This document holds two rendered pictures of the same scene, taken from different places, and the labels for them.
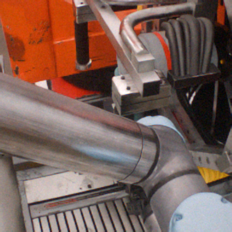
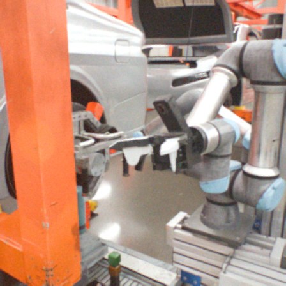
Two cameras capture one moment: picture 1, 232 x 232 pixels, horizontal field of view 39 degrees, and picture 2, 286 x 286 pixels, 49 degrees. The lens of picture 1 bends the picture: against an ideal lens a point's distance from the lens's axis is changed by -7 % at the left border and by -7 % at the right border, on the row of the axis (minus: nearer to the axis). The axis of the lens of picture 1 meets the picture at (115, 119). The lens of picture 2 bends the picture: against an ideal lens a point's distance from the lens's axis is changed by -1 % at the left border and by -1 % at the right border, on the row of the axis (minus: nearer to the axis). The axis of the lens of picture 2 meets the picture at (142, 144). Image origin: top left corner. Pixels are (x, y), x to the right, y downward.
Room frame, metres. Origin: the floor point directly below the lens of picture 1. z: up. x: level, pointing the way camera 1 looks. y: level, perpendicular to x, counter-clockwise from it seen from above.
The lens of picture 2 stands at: (1.46, 1.40, 1.40)
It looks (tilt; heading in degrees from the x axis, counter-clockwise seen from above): 15 degrees down; 231
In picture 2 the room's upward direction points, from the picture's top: straight up
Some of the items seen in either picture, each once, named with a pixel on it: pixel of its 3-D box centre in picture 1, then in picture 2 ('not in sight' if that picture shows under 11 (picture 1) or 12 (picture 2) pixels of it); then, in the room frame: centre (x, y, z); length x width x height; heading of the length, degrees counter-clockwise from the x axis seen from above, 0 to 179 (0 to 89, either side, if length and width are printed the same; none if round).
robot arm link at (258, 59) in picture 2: not in sight; (263, 128); (0.55, 0.89, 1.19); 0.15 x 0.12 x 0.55; 95
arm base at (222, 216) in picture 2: not in sight; (221, 207); (0.56, 0.75, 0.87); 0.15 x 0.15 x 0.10
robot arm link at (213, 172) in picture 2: not in sight; (209, 169); (0.82, 0.89, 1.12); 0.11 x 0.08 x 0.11; 95
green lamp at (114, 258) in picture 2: not in sight; (114, 258); (0.87, 0.48, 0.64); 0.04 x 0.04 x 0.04; 17
